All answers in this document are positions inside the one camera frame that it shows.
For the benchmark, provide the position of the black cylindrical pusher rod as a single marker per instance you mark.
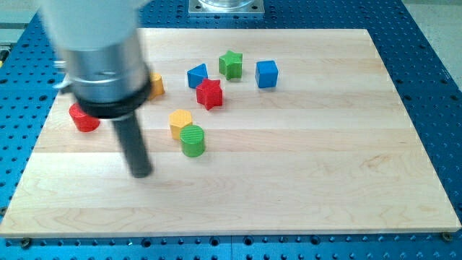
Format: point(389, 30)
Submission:
point(131, 140)

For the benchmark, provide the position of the blue triangle block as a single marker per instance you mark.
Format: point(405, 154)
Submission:
point(196, 75)

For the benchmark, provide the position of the red star block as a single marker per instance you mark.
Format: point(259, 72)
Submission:
point(209, 93)

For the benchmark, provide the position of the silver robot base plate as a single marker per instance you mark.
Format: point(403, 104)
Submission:
point(202, 8)

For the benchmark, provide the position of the red cylinder block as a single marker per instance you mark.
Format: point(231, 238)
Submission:
point(83, 121)

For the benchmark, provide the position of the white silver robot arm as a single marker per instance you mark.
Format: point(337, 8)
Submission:
point(99, 45)

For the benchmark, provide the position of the blue cube block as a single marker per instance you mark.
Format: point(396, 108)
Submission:
point(266, 74)

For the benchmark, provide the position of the yellow hexagon block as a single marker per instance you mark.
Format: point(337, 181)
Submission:
point(178, 120)

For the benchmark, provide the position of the light wooden board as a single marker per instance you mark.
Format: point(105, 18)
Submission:
point(329, 150)

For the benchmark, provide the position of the yellow block behind arm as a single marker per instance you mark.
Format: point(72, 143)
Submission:
point(157, 87)

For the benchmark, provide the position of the green star block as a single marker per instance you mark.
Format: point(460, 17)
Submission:
point(230, 65)

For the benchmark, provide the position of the green cylinder block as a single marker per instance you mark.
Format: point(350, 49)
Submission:
point(192, 140)

